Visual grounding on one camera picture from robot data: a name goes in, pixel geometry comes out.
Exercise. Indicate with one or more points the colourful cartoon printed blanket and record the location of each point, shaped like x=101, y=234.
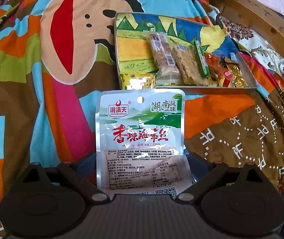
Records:
x=19, y=92

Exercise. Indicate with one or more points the white and green snack pouch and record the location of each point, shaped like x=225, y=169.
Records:
x=139, y=129

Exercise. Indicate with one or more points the clear cracker sandwich packet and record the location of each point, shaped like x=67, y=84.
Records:
x=186, y=64

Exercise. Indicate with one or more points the yellow snack packet red label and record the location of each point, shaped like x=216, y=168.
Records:
x=225, y=78

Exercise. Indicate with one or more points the clear wrapped cake bar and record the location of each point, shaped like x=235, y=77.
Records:
x=163, y=57

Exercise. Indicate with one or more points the gold foil snack packet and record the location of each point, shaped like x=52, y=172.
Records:
x=239, y=77

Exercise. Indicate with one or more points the floral satin quilt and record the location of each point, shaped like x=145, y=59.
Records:
x=261, y=49

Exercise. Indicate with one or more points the yellow and green snack packet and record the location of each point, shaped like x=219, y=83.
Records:
x=137, y=79

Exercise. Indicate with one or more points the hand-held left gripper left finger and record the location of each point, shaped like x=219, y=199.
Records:
x=87, y=166

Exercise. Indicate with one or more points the orange snack packet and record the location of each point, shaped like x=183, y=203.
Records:
x=214, y=62

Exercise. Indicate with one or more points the painted metal tray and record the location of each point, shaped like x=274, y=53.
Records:
x=137, y=52

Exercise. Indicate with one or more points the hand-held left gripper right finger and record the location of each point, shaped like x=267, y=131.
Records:
x=196, y=165

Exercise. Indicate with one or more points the wooden bed frame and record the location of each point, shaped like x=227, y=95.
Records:
x=256, y=15

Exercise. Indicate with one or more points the green snack stick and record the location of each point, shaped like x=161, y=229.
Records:
x=201, y=59

